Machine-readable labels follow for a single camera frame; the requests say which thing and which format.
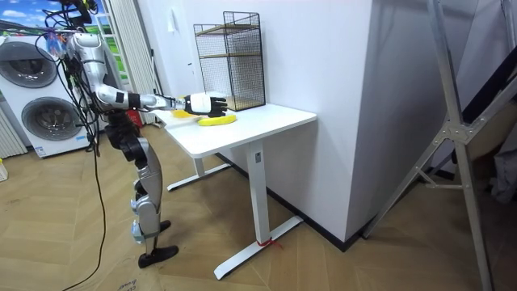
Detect black floor cable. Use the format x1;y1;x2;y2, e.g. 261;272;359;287
61;133;108;291

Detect yellow banana soft toy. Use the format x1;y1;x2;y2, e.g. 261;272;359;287
197;114;238;128

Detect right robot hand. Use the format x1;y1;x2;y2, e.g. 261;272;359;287
183;92;229;119

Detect white ribbed radiator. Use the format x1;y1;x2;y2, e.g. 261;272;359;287
0;105;28;160

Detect black wire mesh rack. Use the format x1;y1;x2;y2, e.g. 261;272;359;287
192;11;267;112

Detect cable bundle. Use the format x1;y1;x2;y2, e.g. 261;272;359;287
34;0;100;61

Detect white desk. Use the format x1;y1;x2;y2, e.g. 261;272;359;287
153;91;318;281

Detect red canister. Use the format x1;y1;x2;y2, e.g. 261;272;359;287
126;109;144;129

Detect white washing machine tower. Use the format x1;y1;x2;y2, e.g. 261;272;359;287
0;35;92;159

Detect red strap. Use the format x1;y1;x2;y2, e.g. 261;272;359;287
255;237;284;251

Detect grey metal stand frame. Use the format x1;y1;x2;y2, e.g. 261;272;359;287
361;0;517;291

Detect white wall switch box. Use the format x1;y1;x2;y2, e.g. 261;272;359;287
166;7;179;34

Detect landscape wall poster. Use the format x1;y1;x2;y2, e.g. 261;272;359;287
0;0;130;82

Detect robot body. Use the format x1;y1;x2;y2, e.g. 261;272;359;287
52;0;141;141

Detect robot legs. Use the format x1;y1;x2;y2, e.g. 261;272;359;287
105;119;180;269

